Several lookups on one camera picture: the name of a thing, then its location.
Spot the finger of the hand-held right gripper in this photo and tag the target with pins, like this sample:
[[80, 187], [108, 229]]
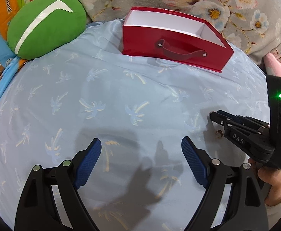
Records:
[[232, 116], [239, 138]]

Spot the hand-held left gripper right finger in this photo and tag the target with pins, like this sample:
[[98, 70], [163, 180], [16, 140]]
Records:
[[193, 161]]

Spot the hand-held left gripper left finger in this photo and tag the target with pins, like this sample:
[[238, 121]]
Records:
[[88, 163]]

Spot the person's right hand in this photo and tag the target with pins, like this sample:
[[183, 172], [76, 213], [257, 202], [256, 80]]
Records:
[[272, 182]]

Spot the pink white plush toy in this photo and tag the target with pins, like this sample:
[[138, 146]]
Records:
[[278, 69]]

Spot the light blue palm-print sheet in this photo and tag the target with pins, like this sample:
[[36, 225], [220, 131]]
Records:
[[106, 96]]

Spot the grey floral blanket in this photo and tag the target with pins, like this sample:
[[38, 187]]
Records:
[[263, 4]]

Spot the green round pillow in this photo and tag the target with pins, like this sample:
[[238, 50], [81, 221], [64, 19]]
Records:
[[44, 26]]

